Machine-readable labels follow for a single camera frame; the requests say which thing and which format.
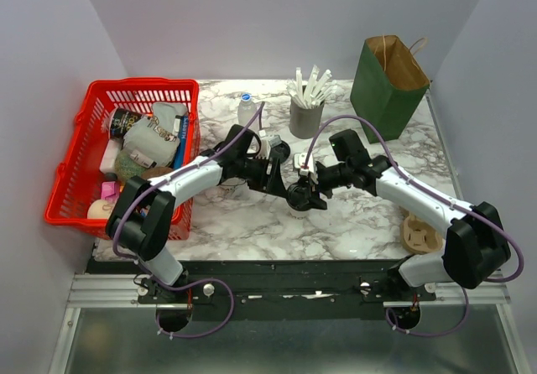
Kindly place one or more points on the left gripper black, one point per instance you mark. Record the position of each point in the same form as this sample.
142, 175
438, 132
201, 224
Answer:
272, 184

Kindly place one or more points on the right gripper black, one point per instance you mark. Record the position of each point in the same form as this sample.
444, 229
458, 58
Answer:
316, 189

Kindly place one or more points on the black plastic cup lid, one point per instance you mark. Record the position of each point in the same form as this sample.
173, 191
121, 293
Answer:
298, 197

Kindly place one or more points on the white paper cup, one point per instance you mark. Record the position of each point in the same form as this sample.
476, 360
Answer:
299, 214

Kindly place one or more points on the green paper bag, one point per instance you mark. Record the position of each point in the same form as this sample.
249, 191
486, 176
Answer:
389, 84

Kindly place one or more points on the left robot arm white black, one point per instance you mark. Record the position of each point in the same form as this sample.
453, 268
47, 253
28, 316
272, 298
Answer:
142, 216

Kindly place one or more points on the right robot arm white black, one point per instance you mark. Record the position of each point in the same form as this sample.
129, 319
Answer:
473, 248

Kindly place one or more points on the clear water bottle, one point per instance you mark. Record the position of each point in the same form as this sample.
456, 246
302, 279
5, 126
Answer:
246, 109

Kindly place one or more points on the white wrapped straws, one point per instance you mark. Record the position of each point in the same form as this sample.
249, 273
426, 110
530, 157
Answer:
311, 93

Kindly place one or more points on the blue flat box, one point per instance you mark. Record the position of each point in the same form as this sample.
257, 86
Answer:
182, 136

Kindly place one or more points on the brown cardboard cup carrier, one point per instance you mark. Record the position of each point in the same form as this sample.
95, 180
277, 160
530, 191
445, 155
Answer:
418, 237

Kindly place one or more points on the brown round lid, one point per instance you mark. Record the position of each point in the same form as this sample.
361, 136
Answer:
155, 172

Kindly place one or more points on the grey cloth pouch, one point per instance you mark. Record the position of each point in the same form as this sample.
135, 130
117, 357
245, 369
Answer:
153, 141

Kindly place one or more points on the green scrub sponge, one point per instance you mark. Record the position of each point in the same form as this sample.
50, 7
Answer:
125, 168

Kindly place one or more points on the black snack can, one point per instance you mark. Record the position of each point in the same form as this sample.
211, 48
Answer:
121, 121

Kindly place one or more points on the pink small box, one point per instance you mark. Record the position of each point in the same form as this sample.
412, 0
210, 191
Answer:
110, 190

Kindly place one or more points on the white soap block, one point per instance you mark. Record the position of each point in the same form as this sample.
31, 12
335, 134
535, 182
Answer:
109, 157

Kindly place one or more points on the red plastic basket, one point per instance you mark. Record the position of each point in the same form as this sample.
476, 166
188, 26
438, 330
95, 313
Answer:
78, 180

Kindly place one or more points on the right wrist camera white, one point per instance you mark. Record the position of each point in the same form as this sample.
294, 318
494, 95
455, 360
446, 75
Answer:
304, 165

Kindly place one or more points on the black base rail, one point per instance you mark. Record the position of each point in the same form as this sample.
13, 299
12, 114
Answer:
285, 290

